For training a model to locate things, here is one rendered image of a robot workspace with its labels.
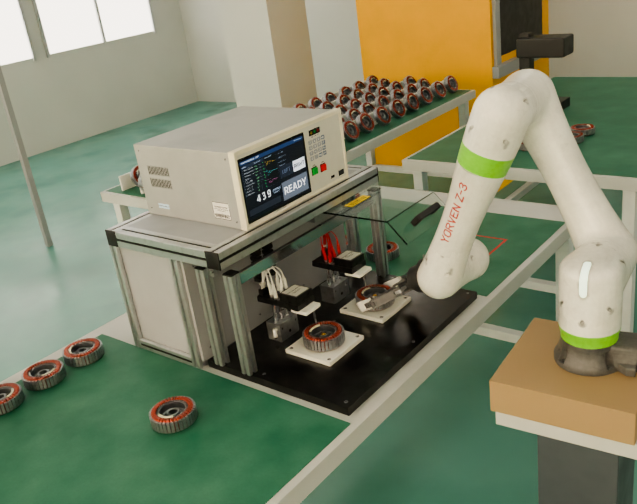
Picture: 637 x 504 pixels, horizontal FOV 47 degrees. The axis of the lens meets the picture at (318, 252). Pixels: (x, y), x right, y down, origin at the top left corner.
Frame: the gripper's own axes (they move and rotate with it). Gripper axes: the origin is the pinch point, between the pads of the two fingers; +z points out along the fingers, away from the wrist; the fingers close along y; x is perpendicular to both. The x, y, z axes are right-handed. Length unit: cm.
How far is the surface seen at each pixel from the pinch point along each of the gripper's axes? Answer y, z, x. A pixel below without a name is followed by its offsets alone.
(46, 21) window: 315, 531, 362
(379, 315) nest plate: -5.8, -3.3, -4.3
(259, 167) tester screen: -25, -11, 46
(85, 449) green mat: -84, 25, 8
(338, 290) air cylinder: -1.4, 10.6, 6.2
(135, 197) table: 48, 153, 80
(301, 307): -26.3, -0.1, 9.6
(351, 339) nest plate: -19.9, -3.8, -4.6
